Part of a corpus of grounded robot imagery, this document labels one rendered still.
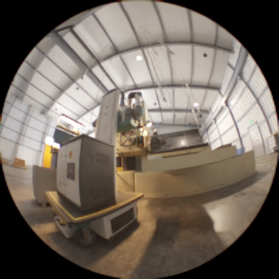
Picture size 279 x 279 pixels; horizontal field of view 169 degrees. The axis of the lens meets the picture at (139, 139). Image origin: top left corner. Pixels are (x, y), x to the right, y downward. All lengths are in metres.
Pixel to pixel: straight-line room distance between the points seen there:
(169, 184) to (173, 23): 8.06
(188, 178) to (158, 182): 0.61
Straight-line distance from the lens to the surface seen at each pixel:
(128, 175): 2.20
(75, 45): 9.45
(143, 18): 7.59
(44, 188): 1.54
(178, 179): 1.99
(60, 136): 3.08
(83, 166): 0.63
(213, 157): 0.90
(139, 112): 1.24
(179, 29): 7.71
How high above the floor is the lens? 0.61
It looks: 19 degrees up
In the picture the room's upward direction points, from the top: 3 degrees counter-clockwise
